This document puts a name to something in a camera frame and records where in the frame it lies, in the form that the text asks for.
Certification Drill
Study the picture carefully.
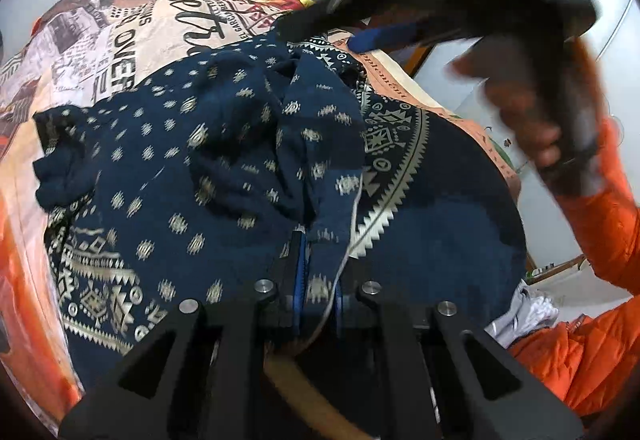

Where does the navy patterned hooded garment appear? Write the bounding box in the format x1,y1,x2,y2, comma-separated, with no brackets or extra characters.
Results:
34,33,526,388

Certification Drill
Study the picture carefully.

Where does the person's right hand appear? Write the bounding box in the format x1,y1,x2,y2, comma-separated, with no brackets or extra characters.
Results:
449,35,561,169

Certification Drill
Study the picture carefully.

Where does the newspaper print bed quilt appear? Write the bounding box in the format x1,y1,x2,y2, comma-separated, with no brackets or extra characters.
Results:
1,0,520,428

